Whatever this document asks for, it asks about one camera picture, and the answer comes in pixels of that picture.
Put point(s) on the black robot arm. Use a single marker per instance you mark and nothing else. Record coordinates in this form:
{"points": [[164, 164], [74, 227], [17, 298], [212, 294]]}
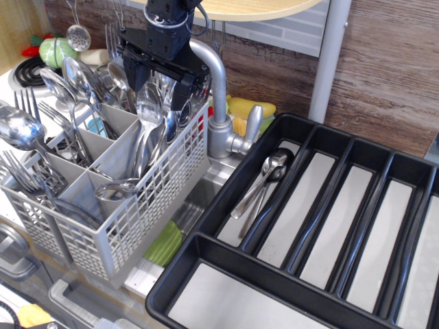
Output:
{"points": [[170, 9]]}

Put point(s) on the large steel spoon left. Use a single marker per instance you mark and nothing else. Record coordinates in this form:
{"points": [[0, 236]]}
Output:
{"points": [[22, 131]]}

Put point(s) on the steel fork front left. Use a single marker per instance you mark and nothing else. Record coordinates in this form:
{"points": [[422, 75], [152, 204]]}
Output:
{"points": [[41, 184]]}

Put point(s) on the steel spoon lying on basket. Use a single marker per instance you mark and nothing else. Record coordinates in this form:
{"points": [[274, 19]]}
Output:
{"points": [[117, 190]]}

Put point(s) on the small steel spoon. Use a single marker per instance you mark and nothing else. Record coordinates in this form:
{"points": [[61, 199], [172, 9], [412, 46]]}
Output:
{"points": [[171, 127]]}

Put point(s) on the tall steel fork back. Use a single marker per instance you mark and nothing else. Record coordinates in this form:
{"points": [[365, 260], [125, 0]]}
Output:
{"points": [[113, 43]]}

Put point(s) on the round wooden shelf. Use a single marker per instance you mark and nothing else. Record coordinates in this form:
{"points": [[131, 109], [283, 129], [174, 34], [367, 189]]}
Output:
{"points": [[254, 10]]}

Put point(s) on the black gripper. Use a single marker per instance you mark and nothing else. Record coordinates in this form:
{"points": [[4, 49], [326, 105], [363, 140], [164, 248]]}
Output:
{"points": [[163, 46]]}

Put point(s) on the grey plastic cutlery basket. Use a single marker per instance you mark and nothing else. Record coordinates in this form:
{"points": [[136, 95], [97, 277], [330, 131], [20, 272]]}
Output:
{"points": [[103, 224]]}

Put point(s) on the green toy cabbage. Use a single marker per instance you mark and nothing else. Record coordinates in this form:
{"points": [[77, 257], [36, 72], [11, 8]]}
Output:
{"points": [[52, 51]]}

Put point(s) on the black cutlery tray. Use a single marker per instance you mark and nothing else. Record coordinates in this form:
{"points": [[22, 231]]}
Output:
{"points": [[347, 238]]}

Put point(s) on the steel fork back left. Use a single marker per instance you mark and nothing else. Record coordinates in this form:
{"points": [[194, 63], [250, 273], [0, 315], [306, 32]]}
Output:
{"points": [[25, 100]]}

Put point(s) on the steel spoon back middle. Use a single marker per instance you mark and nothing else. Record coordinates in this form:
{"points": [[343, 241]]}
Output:
{"points": [[119, 77]]}

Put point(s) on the black stove burner coil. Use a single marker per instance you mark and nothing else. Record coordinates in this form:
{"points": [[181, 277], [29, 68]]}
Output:
{"points": [[27, 73]]}

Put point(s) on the hanging metal strainer ladle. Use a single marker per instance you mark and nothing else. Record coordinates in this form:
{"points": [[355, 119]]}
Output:
{"points": [[77, 35]]}

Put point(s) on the grey metal pole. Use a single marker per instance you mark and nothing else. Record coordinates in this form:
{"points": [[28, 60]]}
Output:
{"points": [[337, 22]]}

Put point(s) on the tall steel spoon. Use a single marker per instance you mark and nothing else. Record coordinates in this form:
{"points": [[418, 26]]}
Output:
{"points": [[60, 89]]}

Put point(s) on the silver kitchen faucet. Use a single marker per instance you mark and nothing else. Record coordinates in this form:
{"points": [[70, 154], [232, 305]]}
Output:
{"points": [[222, 140]]}

